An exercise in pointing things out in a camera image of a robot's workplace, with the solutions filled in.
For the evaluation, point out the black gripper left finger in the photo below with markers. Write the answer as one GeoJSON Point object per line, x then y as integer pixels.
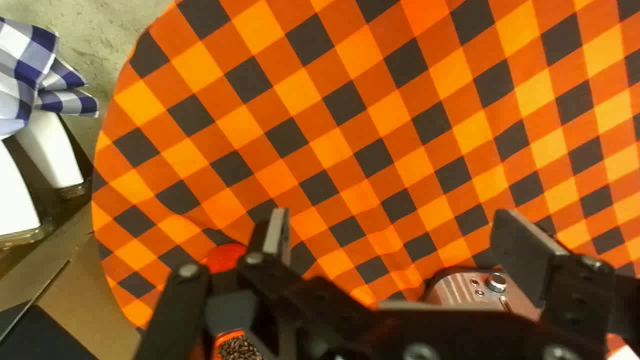
{"type": "Point", "coordinates": [277, 241]}

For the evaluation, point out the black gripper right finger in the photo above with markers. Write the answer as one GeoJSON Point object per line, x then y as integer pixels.
{"type": "Point", "coordinates": [527, 257]}

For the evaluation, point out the silver metal toaster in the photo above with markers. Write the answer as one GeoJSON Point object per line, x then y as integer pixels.
{"type": "Point", "coordinates": [462, 291]}

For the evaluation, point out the orange black checkered tablecloth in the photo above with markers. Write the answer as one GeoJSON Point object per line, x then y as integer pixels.
{"type": "Point", "coordinates": [373, 132]}

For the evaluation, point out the dark flat mat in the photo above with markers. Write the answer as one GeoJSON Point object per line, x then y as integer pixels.
{"type": "Point", "coordinates": [32, 336]}

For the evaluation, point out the blue white checkered cloth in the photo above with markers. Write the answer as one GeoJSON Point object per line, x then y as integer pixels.
{"type": "Point", "coordinates": [30, 72]}

